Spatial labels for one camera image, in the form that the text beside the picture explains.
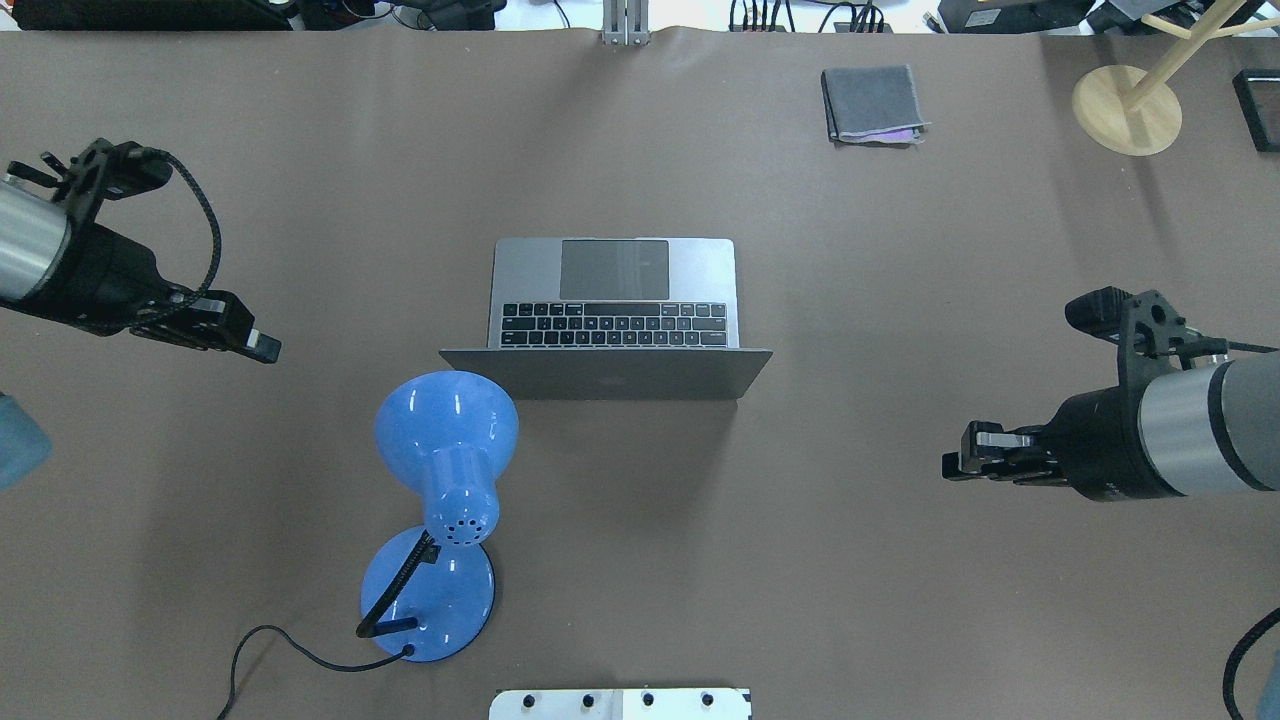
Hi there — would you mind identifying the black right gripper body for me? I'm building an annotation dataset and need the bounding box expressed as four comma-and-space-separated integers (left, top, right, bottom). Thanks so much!
1039, 387, 1161, 502

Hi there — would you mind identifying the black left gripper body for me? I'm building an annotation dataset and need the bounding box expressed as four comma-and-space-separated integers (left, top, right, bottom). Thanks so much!
40, 224, 191, 336

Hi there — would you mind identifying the grey laptop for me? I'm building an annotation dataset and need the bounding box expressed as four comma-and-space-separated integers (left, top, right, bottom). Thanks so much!
442, 237, 773, 401

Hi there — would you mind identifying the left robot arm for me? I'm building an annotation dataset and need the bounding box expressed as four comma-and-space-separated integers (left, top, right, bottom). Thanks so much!
1, 177, 282, 364

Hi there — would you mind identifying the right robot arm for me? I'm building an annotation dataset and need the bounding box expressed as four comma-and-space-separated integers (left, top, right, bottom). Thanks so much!
941, 354, 1277, 502

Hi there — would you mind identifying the wooden stand with round base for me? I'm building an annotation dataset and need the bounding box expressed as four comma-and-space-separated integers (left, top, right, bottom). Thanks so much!
1071, 1, 1279, 156

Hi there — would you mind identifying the blue desk lamp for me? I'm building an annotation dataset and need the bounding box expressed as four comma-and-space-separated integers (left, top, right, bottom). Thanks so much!
356, 372, 518, 664

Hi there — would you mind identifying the folded grey cloth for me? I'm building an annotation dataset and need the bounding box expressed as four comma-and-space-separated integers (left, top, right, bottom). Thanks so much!
820, 64, 927, 146

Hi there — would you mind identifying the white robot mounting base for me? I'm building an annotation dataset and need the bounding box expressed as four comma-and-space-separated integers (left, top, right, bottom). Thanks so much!
488, 687, 754, 719

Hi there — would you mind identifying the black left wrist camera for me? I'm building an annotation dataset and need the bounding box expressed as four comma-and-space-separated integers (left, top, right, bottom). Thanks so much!
6, 138, 173, 228

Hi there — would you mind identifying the braided black cable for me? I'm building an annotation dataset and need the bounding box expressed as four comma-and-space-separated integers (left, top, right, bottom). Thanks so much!
150, 149, 223, 301
1222, 606, 1280, 720

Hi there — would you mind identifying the black frame at edge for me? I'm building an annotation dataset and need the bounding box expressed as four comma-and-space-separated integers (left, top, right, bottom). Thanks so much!
1231, 68, 1279, 152

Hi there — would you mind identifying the black lamp power cable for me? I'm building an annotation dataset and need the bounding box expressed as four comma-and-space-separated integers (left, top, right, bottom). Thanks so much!
216, 625, 417, 720

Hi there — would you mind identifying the metal bracket at table edge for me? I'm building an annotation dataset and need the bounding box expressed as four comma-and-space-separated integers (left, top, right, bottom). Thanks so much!
600, 0, 650, 47

